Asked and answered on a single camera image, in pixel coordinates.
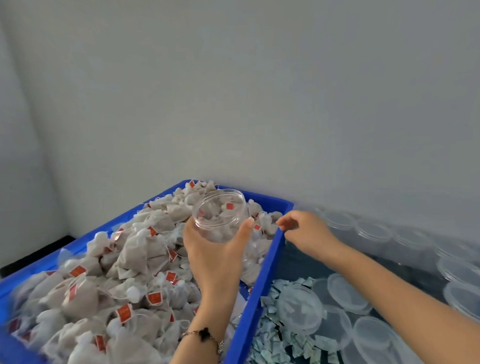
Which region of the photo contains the thin beaded bracelet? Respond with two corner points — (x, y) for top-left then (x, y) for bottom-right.
(181, 327), (227, 357)

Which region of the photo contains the pile of green desiccant packets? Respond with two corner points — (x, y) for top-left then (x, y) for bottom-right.
(242, 274), (342, 364)

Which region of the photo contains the pile of tea bags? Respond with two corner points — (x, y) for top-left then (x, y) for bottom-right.
(3, 176), (288, 364)

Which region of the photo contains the group of lidded jars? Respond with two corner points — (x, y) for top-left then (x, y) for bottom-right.
(315, 201), (480, 335)

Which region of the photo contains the clear jar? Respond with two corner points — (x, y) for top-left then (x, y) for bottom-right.
(192, 187), (251, 245)

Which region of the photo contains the person's right forearm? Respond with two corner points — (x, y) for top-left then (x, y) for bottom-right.
(324, 236), (480, 364)

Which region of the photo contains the person's right hand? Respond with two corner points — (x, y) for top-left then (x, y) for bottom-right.
(276, 208), (343, 263)

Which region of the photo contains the person's left hand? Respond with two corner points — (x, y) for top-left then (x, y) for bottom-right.
(181, 216), (260, 312)

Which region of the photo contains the blue plastic tray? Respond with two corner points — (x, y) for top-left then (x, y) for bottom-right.
(0, 175), (300, 364)

